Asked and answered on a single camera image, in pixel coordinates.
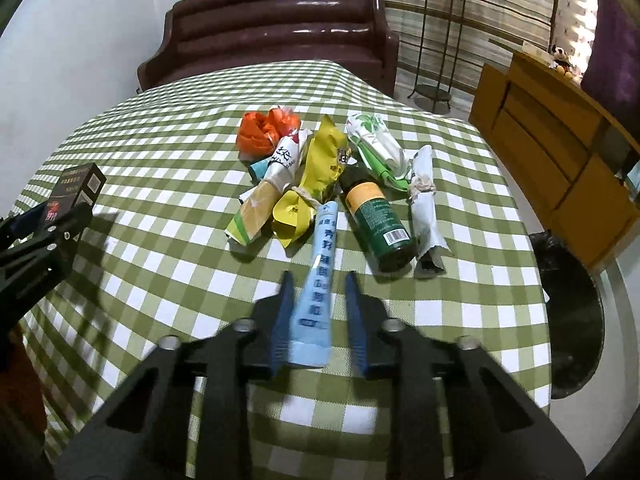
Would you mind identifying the black small box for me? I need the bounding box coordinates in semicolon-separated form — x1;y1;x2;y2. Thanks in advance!
41;162;106;226

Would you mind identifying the light blue tube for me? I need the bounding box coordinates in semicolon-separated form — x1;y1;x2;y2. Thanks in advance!
288;200;337;368

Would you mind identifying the white twisted wrapper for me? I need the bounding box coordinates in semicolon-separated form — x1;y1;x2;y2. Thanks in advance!
409;145;449;278

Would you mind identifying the tan green paper carton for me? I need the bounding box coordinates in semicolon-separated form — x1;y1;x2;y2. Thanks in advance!
224;180;282;246

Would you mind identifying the green spray can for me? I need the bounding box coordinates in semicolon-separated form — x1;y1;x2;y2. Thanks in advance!
338;165;416;273

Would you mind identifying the orange plastic bag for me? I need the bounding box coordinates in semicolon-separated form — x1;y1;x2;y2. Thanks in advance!
235;106;300;160

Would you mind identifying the white teal tube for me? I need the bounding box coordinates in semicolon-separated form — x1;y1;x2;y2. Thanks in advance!
248;128;312;193

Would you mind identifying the yellow snack wrapper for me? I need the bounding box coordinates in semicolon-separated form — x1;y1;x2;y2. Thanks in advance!
271;115;352;248

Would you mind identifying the green white tissue pack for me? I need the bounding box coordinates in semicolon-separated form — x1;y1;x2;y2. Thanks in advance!
346;113;411;193

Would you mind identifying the black trash bin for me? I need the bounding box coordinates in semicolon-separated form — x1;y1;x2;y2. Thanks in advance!
529;231;605;400

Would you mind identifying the green white checkered tablecloth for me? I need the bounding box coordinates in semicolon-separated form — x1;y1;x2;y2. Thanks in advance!
14;61;550;479

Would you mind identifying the wooden sideboard cabinet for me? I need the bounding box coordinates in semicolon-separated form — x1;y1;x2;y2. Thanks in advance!
470;53;639;271

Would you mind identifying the black metal plant stand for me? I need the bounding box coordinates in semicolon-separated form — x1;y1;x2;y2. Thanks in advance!
408;0;468;113

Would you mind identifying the dark red leather sofa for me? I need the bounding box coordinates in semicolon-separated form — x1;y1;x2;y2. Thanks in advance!
138;0;399;96

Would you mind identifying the purple curtain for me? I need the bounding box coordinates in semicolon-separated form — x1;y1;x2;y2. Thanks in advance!
580;0;639;136

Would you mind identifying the mickey mouse plush toy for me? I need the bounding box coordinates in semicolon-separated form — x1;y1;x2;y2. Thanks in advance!
550;44;574;79

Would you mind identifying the striped curtain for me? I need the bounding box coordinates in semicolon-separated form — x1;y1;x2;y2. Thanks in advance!
385;0;598;107

